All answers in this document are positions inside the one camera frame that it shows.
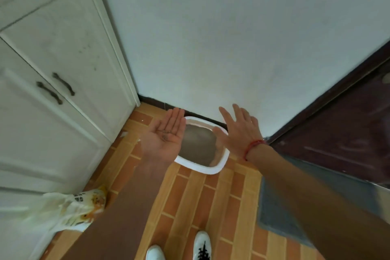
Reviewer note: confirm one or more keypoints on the person's right hand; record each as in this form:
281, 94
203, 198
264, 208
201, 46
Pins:
243, 138

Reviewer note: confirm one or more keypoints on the person's left hand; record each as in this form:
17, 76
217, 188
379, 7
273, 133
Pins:
163, 144

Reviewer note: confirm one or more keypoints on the litter granules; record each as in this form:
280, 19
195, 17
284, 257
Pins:
164, 138

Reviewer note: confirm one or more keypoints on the grey cat litter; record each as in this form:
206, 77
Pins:
198, 144

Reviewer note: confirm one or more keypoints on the white pink cat litter box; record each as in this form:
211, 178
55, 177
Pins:
201, 170

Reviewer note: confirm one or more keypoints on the white yellow cat litter bag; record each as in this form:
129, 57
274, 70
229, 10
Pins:
70, 208

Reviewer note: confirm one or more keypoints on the person's left forearm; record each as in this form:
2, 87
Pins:
115, 217

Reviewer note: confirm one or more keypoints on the person's right forearm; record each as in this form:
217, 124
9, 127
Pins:
320, 208

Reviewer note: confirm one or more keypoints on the person's white left sneaker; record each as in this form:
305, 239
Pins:
155, 253

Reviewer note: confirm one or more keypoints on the person's white sneaker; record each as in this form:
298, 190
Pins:
202, 246
155, 253

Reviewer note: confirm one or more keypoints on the person's white right sneaker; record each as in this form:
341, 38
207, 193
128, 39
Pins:
202, 246

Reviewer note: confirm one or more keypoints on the flat white paper piece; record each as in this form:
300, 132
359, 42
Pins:
123, 134

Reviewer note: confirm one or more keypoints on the dark brown door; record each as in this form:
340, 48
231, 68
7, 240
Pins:
344, 135

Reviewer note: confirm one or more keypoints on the white panel cabinet door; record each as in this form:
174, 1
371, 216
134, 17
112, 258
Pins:
70, 55
39, 135

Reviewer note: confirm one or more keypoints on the white wooden cabinet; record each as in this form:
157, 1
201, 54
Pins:
45, 86

